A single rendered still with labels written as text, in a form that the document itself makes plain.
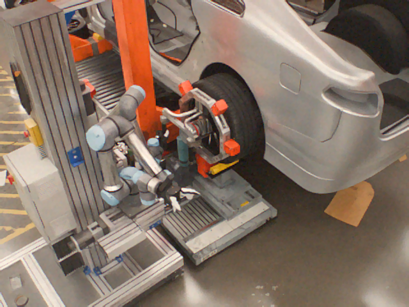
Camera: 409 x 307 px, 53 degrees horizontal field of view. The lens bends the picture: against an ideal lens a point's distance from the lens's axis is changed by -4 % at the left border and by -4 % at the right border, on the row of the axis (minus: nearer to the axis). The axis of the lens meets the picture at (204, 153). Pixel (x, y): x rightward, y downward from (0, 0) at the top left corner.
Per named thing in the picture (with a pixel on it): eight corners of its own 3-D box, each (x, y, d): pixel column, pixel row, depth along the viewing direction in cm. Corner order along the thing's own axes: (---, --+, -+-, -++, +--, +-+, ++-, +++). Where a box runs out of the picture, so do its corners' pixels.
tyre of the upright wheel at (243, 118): (261, 86, 286) (204, 62, 333) (234, 97, 275) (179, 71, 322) (264, 165, 322) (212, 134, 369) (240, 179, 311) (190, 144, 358)
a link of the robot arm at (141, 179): (142, 178, 226) (140, 166, 221) (158, 186, 221) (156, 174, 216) (132, 187, 221) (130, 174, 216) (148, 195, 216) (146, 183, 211)
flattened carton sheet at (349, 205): (377, 188, 378) (378, 185, 376) (356, 227, 344) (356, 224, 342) (347, 176, 391) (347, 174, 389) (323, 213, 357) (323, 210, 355)
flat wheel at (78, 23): (97, 32, 601) (94, 16, 586) (76, 52, 552) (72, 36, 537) (57, 30, 615) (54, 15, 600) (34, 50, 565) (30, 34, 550)
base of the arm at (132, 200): (131, 211, 256) (128, 199, 249) (118, 197, 265) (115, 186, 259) (151, 199, 263) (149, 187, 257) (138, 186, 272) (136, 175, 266)
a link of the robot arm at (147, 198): (162, 196, 231) (160, 181, 224) (148, 209, 224) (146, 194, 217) (151, 190, 234) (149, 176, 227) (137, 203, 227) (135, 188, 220)
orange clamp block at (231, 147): (231, 146, 302) (239, 152, 296) (222, 150, 298) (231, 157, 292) (231, 138, 297) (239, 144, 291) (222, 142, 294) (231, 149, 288)
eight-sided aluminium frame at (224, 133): (230, 172, 316) (231, 110, 281) (223, 176, 313) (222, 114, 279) (188, 137, 350) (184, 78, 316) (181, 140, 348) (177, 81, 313)
